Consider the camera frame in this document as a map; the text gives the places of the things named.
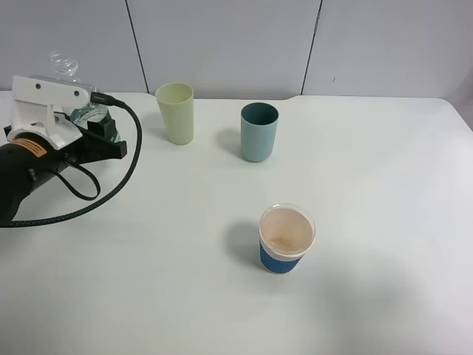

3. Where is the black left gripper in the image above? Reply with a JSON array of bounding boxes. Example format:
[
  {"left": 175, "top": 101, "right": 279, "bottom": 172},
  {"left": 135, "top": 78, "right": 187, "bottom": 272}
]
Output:
[{"left": 3, "top": 110, "right": 128, "bottom": 174}]

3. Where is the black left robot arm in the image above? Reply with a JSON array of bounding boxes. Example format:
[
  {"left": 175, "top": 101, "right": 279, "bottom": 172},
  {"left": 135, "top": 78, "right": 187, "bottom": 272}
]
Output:
[{"left": 1, "top": 115, "right": 127, "bottom": 223}]

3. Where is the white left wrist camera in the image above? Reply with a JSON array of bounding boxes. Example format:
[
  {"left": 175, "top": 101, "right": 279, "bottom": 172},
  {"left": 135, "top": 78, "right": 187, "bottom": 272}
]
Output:
[{"left": 7, "top": 75, "right": 94, "bottom": 150}]

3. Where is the pale yellow plastic cup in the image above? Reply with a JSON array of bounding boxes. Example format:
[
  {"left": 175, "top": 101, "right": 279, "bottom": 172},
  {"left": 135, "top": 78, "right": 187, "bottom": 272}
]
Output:
[{"left": 155, "top": 83, "right": 194, "bottom": 145}]

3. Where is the blue-sleeved paper cup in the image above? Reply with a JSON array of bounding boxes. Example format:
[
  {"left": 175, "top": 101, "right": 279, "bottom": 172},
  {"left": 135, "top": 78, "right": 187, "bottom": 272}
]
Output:
[{"left": 259, "top": 203, "right": 316, "bottom": 274}]

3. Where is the clear green-label water bottle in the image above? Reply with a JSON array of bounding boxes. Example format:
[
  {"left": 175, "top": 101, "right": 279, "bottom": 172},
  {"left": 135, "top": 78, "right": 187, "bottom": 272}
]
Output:
[{"left": 49, "top": 50, "right": 109, "bottom": 129}]

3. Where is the thin black cable loop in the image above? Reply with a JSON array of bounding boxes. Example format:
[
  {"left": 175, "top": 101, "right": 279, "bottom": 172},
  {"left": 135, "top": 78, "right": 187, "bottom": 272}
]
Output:
[{"left": 55, "top": 153, "right": 102, "bottom": 202}]

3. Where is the teal plastic cup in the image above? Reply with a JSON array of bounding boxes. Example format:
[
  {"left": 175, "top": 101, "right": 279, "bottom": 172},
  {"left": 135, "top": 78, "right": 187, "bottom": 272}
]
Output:
[{"left": 240, "top": 102, "right": 279, "bottom": 163}]

